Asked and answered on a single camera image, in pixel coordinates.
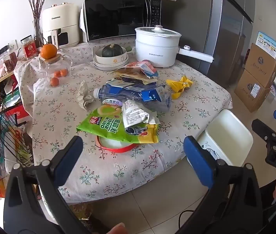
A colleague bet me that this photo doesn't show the plastic water bottle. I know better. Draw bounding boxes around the plastic water bottle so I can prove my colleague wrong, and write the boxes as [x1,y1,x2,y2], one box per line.
[93,84,172,113]

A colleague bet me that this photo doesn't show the glass jar with wooden lid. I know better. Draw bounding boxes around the glass jar with wooden lid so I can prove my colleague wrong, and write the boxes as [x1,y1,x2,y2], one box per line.
[38,53,73,84]

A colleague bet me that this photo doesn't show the blue white snack wrapper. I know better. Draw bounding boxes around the blue white snack wrapper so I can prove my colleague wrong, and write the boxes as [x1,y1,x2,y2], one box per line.
[106,82,168,103]

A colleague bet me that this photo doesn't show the yellow patterned bag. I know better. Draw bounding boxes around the yellow patterned bag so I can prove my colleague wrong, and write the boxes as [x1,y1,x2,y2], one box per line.
[70,203,95,222]

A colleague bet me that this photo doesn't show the cream flower-print bowl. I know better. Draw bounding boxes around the cream flower-print bowl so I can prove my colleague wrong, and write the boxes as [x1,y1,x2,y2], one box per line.
[95,46,128,64]

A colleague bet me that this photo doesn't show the white plastic bin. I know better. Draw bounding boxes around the white plastic bin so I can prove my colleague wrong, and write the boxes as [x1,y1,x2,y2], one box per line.
[198,109,254,173]

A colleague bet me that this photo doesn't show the glass vase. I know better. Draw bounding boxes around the glass vase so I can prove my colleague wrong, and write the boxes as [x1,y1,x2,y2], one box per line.
[32,18,45,48]

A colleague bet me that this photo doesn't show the wall socket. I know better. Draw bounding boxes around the wall socket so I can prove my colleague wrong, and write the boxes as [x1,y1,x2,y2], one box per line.
[8,40,19,53]

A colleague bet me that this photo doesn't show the cream air fryer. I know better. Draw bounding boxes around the cream air fryer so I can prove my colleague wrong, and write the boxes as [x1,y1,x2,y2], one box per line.
[41,3,81,49]

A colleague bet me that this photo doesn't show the white printed pouch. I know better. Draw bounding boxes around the white printed pouch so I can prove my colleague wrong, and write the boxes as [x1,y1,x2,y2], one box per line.
[122,99,160,137]

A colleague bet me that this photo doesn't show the green snack bag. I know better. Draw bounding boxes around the green snack bag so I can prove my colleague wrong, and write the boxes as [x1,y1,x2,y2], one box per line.
[77,104,159,144]

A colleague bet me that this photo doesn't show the red box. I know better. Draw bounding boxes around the red box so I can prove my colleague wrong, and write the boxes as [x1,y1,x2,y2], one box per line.
[5,105,29,125]

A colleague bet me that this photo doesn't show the black microwave oven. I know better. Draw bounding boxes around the black microwave oven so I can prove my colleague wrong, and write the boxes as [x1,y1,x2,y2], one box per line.
[80,0,163,43]

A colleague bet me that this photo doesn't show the grey refrigerator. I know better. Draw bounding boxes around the grey refrigerator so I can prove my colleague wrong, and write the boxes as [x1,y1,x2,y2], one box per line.
[177,0,256,86]

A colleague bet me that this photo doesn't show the glass pot lid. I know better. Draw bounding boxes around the glass pot lid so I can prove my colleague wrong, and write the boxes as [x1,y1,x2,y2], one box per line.
[135,25,180,39]

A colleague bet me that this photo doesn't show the blue and white box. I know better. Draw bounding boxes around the blue and white box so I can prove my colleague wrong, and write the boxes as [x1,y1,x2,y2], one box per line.
[255,31,276,59]

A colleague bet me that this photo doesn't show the small dark blue carton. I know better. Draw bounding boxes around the small dark blue carton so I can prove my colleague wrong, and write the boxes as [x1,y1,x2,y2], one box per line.
[107,76,158,89]

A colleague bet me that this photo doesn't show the person's left hand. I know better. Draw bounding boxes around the person's left hand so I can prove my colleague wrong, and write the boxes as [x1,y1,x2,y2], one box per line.
[103,222,126,234]

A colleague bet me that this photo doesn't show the yellow wrapper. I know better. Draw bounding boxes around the yellow wrapper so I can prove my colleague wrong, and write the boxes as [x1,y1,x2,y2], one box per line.
[165,75,194,100]

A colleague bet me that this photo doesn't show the red-rimmed lid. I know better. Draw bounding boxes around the red-rimmed lid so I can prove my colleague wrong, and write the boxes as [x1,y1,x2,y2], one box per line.
[95,134,139,153]

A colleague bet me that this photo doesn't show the red label jar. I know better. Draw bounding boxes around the red label jar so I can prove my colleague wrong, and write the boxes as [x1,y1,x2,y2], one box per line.
[20,36,36,59]

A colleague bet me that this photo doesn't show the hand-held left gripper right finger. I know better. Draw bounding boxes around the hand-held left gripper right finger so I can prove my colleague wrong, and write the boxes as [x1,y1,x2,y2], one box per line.
[177,136,262,234]

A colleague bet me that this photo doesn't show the black cable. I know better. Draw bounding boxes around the black cable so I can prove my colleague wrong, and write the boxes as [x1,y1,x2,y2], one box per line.
[177,210,197,226]

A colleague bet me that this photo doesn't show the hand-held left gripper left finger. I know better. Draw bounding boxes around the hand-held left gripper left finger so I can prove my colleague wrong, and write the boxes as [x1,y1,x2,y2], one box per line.
[4,136,97,234]

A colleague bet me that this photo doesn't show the white electric pot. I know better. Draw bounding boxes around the white electric pot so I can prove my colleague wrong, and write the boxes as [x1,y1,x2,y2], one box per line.
[135,33,214,68]

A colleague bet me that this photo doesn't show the dark green pumpkin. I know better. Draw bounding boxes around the dark green pumpkin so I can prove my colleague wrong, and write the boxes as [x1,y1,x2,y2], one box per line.
[101,43,124,57]

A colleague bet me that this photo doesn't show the large orange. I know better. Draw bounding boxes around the large orange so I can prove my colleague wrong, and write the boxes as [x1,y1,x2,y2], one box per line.
[40,43,57,59]

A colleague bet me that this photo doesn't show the jar with red contents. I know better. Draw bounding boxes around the jar with red contents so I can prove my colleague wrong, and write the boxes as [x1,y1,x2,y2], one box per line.
[5,51,18,72]

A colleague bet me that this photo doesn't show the dried branches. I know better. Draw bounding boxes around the dried branches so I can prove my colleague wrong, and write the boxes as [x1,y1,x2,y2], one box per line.
[26,0,53,21]

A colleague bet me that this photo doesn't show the crumpled tissue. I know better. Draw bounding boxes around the crumpled tissue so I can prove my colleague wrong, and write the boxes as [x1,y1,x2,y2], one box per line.
[77,80,94,111]

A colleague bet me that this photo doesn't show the floral tablecloth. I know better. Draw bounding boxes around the floral tablecloth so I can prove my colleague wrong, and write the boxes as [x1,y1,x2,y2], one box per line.
[14,39,233,204]

